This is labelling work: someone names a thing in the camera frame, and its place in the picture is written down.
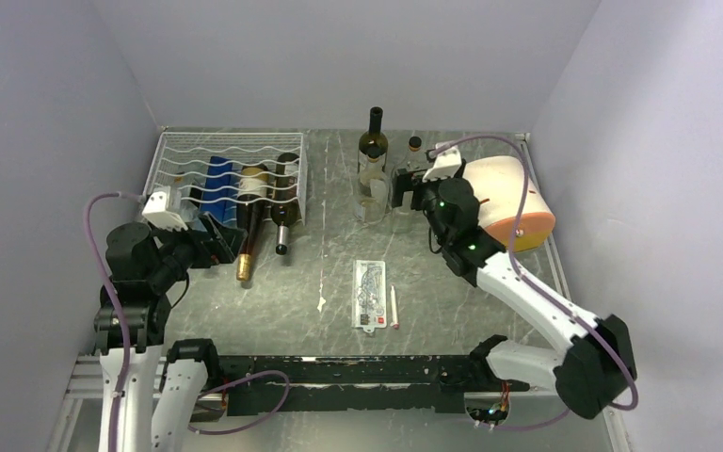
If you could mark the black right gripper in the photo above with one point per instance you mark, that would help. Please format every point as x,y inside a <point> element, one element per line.
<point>418,186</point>

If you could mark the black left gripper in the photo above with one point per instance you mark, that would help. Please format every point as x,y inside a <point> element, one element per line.
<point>226,240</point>

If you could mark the clear bottle with cork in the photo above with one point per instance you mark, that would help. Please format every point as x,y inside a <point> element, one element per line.
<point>372,187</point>

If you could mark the blue wine bottle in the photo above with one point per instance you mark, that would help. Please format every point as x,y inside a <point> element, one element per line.
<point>218,190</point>

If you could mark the dark green labelled wine bottle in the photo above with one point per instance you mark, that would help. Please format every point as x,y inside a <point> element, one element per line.
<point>374,140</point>

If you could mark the dark bottle silver neck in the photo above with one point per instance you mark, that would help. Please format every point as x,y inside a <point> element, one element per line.
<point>285,211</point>

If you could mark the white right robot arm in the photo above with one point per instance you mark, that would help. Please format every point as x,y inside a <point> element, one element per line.
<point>589,363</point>

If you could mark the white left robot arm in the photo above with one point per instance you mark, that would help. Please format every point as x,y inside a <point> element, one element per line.
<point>134,312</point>

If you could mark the brown bottle gold foil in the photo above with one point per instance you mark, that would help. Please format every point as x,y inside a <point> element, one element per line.
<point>250,209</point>

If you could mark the cream cylindrical drum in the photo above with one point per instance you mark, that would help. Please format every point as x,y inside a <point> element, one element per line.
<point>497,183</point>

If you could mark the printed card package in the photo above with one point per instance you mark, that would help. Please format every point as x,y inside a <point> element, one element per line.
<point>369,296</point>

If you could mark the white pen red tip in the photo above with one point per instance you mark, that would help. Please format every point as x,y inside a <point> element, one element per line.
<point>394,308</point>

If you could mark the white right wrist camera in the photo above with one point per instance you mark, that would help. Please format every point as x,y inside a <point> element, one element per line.
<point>445,165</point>

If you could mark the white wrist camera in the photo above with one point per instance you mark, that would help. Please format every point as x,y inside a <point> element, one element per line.
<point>445,165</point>
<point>163,210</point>

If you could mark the white wire wine rack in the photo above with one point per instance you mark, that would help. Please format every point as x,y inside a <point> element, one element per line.
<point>189,152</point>

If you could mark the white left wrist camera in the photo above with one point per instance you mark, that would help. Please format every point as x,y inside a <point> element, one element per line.
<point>163,210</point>

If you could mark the aluminium frame rail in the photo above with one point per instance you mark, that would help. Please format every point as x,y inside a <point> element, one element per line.
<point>81,387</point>

